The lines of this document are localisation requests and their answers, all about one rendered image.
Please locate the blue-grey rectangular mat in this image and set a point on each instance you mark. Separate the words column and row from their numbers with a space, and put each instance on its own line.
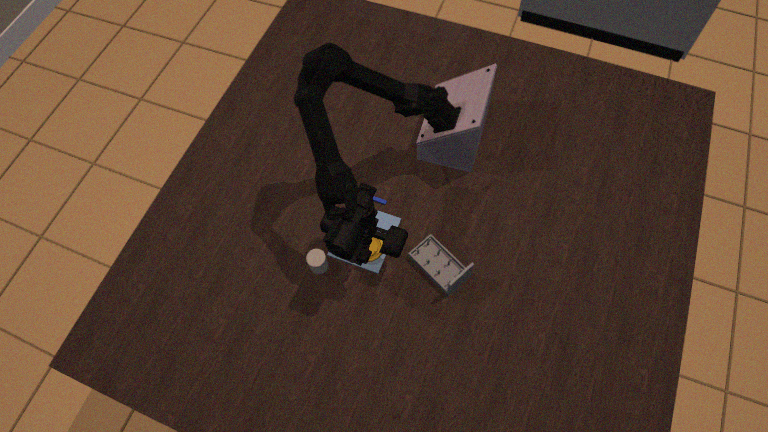
column 385, row 222

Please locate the grey dish rack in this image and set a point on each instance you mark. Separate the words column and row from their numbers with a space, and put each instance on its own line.
column 440, row 265

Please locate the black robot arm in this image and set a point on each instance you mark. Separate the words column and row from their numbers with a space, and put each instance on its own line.
column 334, row 179

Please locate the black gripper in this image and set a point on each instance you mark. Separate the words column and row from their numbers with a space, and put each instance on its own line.
column 393, row 239

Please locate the yellow round plate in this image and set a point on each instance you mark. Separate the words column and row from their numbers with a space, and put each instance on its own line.
column 375, row 247

